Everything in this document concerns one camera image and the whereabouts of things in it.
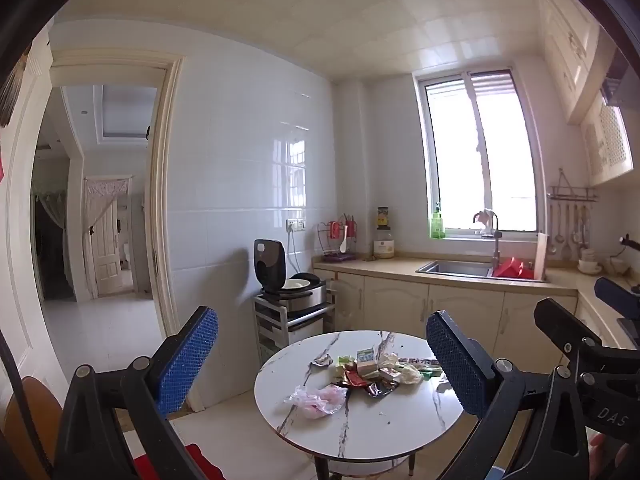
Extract stack of white bowls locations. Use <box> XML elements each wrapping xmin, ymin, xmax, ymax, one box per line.
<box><xmin>578</xmin><ymin>247</ymin><xmax>603</xmax><ymax>275</ymax></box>

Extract cream upper kitchen cabinets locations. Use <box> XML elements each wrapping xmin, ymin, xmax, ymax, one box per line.
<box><xmin>537</xmin><ymin>0</ymin><xmax>636</xmax><ymax>187</ymax></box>

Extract steel kitchen sink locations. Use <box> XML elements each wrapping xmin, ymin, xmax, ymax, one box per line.
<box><xmin>415</xmin><ymin>259</ymin><xmax>548</xmax><ymax>283</ymax></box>

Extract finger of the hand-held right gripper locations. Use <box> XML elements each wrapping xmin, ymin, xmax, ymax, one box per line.
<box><xmin>533</xmin><ymin>298</ymin><xmax>613</xmax><ymax>361</ymax></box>
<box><xmin>594</xmin><ymin>277</ymin><xmax>640</xmax><ymax>349</ymax></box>

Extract metal kitchen faucet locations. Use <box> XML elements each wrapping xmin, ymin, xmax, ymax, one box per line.
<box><xmin>472</xmin><ymin>209</ymin><xmax>502</xmax><ymax>267</ymax></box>

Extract kitchen window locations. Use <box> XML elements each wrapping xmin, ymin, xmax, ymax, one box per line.
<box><xmin>412</xmin><ymin>69</ymin><xmax>546</xmax><ymax>240</ymax></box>

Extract wooden chair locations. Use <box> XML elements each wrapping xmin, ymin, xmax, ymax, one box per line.
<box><xmin>0</xmin><ymin>376</ymin><xmax>63</xmax><ymax>480</ymax></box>

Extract pink plastic bag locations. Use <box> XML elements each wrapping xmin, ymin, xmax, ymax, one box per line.
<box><xmin>285</xmin><ymin>384</ymin><xmax>349</xmax><ymax>418</ymax></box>

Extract round marble table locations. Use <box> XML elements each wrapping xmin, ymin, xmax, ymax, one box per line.
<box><xmin>254</xmin><ymin>330</ymin><xmax>465</xmax><ymax>480</ymax></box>

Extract grey metal storage rack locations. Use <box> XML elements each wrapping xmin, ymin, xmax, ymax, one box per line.
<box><xmin>252</xmin><ymin>280</ymin><xmax>337</xmax><ymax>363</ymax></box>

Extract white power cable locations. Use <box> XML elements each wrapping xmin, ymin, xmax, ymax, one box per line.
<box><xmin>287</xmin><ymin>230</ymin><xmax>304</xmax><ymax>275</ymax></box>

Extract cream door frame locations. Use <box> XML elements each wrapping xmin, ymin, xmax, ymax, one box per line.
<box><xmin>5</xmin><ymin>50</ymin><xmax>187</xmax><ymax>361</ymax></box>

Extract red stool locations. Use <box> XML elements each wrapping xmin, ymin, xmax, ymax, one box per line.
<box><xmin>132</xmin><ymin>442</ymin><xmax>226</xmax><ymax>480</ymax></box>

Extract glass jar white label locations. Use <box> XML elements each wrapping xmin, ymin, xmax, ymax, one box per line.
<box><xmin>374</xmin><ymin>230</ymin><xmax>396</xmax><ymax>260</ymax></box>

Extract wooden cutting board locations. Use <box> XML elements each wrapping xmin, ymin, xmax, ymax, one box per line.
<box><xmin>533</xmin><ymin>232</ymin><xmax>550</xmax><ymax>281</ymax></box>

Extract black rice cooker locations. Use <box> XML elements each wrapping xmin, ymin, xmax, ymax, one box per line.
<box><xmin>253</xmin><ymin>239</ymin><xmax>328</xmax><ymax>313</ymax></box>

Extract white panel door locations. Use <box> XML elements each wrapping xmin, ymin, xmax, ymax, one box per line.
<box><xmin>84</xmin><ymin>176</ymin><xmax>135</xmax><ymax>297</ymax></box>

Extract red plastic basin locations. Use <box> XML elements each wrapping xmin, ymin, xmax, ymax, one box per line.
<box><xmin>492</xmin><ymin>256</ymin><xmax>535</xmax><ymax>279</ymax></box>

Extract person's right hand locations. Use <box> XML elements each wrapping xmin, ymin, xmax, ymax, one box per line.
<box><xmin>589</xmin><ymin>432</ymin><xmax>619</xmax><ymax>480</ymax></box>

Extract wall utensil rack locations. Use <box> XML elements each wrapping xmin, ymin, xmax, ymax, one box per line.
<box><xmin>546</xmin><ymin>169</ymin><xmax>599</xmax><ymax>262</ymax></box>

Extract wire dish rack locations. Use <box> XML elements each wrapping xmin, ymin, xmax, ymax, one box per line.
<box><xmin>316</xmin><ymin>215</ymin><xmax>360</xmax><ymax>262</ymax></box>

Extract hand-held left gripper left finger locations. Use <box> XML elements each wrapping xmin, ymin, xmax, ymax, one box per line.
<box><xmin>52</xmin><ymin>306</ymin><xmax>221</xmax><ymax>480</ymax></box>

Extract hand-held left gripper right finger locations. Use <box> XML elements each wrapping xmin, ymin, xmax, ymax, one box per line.
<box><xmin>426</xmin><ymin>310</ymin><xmax>594</xmax><ymax>480</ymax></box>

